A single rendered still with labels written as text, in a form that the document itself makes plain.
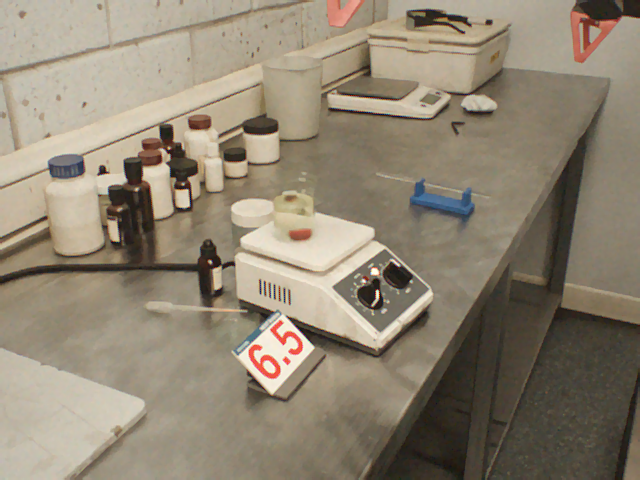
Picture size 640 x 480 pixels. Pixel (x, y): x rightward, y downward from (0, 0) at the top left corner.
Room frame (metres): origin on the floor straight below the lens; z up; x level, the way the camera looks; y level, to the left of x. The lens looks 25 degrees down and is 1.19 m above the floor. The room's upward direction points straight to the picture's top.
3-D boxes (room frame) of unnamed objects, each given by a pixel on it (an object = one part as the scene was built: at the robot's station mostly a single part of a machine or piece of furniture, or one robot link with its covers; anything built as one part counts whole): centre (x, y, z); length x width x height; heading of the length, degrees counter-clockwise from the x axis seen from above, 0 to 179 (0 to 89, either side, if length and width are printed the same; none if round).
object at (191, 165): (1.11, 0.23, 0.78); 0.05 x 0.05 x 0.06
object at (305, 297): (0.75, 0.00, 0.79); 0.22 x 0.13 x 0.08; 56
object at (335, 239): (0.77, 0.02, 0.83); 0.12 x 0.12 x 0.01; 56
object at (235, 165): (1.21, 0.15, 0.77); 0.04 x 0.04 x 0.04
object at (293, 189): (0.76, 0.03, 0.87); 0.06 x 0.05 x 0.08; 43
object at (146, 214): (0.97, 0.27, 0.80); 0.04 x 0.04 x 0.11
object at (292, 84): (1.47, 0.07, 0.82); 0.18 x 0.13 x 0.15; 16
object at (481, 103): (1.63, -0.36, 0.77); 0.08 x 0.08 x 0.04; 66
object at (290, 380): (0.62, 0.04, 0.77); 0.09 x 0.06 x 0.04; 153
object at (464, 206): (1.06, -0.19, 0.77); 0.10 x 0.03 x 0.04; 58
